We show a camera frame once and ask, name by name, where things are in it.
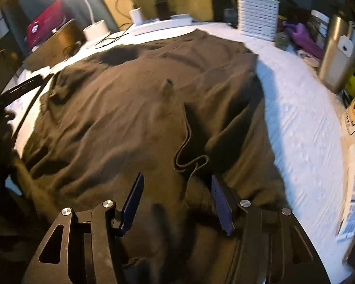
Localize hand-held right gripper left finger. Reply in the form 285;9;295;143
21;172;145;284

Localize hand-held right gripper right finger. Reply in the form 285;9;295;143
211;174;332;284

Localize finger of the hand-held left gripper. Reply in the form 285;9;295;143
0;75;45;113

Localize dark brown shirt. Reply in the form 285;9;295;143
16;28;287;284

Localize cardboard box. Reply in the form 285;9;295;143
24;21;86;68

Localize red flat case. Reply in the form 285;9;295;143
26;0;67;51

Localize white desk lamp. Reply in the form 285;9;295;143
46;0;110;48

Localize white charger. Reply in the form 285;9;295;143
129;6;145;26

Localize white power strip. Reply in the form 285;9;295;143
130;14;193;36

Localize black charger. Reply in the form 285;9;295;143
155;0;172;20

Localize steel tumbler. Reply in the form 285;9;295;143
318;13;355;93

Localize white woven basket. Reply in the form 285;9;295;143
232;0;280;40

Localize thick black cable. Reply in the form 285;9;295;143
17;73;54;133

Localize coiled black cable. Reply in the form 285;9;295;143
95;0;137;49

